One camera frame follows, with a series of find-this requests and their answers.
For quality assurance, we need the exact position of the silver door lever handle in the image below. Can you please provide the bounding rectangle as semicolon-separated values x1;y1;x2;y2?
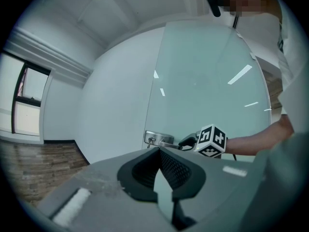
144;130;185;150

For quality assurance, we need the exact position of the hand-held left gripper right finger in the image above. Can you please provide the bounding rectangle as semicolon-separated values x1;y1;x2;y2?
158;147;264;232

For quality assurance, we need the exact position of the dark framed window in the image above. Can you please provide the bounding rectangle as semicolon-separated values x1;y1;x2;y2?
0;51;53;138

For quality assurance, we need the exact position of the frosted glass door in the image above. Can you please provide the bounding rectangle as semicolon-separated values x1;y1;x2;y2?
144;20;272;160

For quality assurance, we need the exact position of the person's head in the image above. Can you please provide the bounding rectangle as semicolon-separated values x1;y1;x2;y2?
222;0;283;19

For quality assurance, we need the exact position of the person's right forearm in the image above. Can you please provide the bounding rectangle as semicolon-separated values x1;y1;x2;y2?
226;114;295;157

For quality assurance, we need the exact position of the black skirting board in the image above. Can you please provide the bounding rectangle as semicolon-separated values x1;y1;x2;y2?
43;139;91;166

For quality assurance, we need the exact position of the person's white shirt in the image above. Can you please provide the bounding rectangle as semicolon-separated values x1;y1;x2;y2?
275;0;309;140

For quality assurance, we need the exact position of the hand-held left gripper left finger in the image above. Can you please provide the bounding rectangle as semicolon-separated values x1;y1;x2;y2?
38;147;169;232

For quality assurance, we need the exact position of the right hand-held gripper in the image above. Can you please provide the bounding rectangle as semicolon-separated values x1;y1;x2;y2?
180;124;227;159

